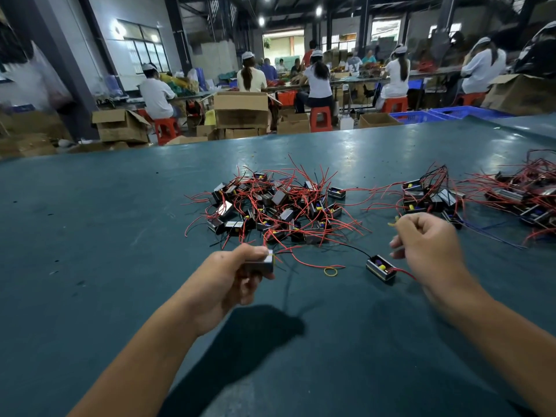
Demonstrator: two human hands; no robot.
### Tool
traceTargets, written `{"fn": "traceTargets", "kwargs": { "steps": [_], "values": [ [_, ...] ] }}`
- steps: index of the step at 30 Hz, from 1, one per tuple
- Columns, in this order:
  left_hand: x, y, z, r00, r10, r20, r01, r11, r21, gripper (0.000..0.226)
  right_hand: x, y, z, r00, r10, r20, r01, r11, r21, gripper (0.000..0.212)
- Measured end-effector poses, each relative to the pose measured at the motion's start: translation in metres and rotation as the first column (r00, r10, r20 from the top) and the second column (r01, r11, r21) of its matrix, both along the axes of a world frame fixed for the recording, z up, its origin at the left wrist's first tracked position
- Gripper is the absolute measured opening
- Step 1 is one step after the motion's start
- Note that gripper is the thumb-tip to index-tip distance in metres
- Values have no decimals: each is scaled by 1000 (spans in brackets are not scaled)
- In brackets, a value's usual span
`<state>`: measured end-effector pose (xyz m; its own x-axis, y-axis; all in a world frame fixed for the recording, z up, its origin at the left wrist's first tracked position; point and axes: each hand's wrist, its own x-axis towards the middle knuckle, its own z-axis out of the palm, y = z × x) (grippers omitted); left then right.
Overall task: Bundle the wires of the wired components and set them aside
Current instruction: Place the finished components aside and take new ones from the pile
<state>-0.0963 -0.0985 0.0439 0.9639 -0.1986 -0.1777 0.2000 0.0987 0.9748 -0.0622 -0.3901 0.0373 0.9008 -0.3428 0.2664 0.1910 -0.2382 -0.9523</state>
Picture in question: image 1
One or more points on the person's right hand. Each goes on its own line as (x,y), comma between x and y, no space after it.
(433,252)

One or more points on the person's left hand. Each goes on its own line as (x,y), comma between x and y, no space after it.
(221,286)

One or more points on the person's right forearm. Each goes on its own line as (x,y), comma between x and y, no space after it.
(508,338)

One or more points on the person's left forearm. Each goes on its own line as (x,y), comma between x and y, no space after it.
(130,373)

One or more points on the yellow rubber band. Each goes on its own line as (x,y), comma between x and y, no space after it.
(325,272)

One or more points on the blue plastic crate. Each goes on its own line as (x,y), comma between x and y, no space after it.
(473,111)
(417,116)

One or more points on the shallow cardboard box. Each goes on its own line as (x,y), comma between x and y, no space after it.
(379,120)

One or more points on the low cardboard box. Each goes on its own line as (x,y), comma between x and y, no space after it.
(293,124)

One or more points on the large closed cardboard box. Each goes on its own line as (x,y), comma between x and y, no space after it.
(241,110)

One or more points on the tilted cardboard box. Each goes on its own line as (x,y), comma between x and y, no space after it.
(519,95)

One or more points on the open cardboard box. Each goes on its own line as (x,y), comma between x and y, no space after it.
(122,127)

